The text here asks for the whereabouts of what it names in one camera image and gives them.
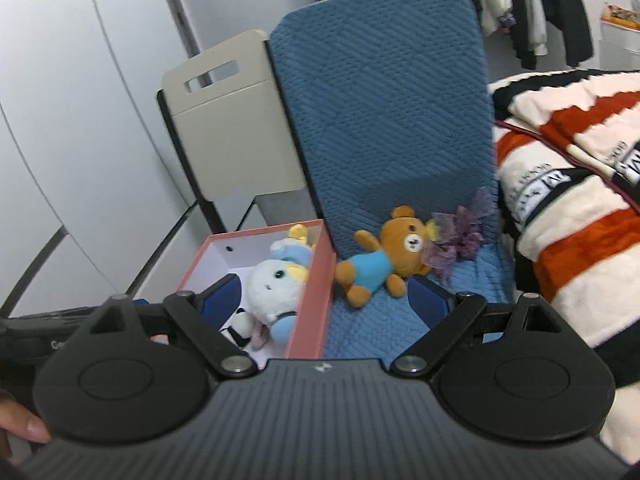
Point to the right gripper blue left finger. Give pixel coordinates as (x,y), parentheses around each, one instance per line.
(219,301)

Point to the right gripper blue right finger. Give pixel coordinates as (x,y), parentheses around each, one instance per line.
(431,302)

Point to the white blue penguin plush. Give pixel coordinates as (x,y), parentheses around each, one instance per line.
(274,288)

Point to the brown bear plush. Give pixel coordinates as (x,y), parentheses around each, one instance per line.
(388,259)

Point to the small panda plush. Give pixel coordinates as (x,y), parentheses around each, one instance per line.
(240,328)

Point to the pink fuzzy hair clip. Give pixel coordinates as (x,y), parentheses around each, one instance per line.
(260,336)

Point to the person's left hand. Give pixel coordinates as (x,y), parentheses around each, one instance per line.
(17,422)

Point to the pink cardboard box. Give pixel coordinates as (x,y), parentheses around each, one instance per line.
(239,252)

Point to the beige folding chair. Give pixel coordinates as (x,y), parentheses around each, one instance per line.
(224,115)

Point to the striped fleece blanket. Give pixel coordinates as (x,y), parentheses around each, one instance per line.
(568,167)

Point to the blue quilted chair cushion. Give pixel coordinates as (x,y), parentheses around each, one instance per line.
(388,103)

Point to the white cluttered desk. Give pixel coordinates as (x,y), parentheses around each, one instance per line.
(620,38)

